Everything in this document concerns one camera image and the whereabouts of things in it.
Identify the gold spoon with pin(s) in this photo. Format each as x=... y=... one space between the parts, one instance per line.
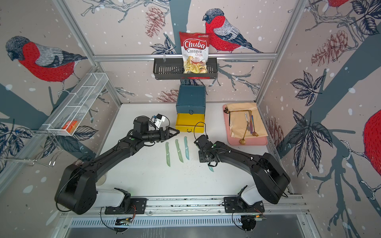
x=252 y=141

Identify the teal top drawer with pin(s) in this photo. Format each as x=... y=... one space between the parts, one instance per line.
x=185 y=109

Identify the teal drawer cabinet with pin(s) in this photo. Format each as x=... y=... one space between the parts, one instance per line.
x=191 y=95

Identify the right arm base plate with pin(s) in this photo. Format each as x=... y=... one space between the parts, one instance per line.
x=244 y=205

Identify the aluminium rail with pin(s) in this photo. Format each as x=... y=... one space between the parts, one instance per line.
x=204 y=206

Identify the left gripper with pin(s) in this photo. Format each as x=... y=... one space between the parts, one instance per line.
x=166 y=133

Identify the wire hook rack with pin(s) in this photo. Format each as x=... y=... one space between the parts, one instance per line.
x=31 y=147

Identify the yellow drawer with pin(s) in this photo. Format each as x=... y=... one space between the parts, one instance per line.
x=190 y=123

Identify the aluminium frame post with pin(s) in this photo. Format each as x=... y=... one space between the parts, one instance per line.
x=78 y=34

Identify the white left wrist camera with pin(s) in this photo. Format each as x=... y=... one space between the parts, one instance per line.
x=158 y=120

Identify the red packet in rack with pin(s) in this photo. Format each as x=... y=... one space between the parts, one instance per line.
x=70 y=126

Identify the Chuba cassava chips bag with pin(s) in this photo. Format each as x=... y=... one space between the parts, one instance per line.
x=195 y=51

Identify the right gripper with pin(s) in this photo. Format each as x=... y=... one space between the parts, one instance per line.
x=201 y=159

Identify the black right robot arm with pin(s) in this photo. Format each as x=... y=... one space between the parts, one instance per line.
x=269 y=176

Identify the pink tray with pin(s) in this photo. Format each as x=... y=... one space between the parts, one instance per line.
x=244 y=124

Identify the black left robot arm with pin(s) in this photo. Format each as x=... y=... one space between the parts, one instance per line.
x=77 y=189

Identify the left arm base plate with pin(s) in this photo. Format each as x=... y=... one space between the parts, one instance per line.
x=129 y=206

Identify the teal knife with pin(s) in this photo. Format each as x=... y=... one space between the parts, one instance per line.
x=186 y=148

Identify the light green knife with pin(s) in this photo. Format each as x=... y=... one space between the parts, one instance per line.
x=168 y=162

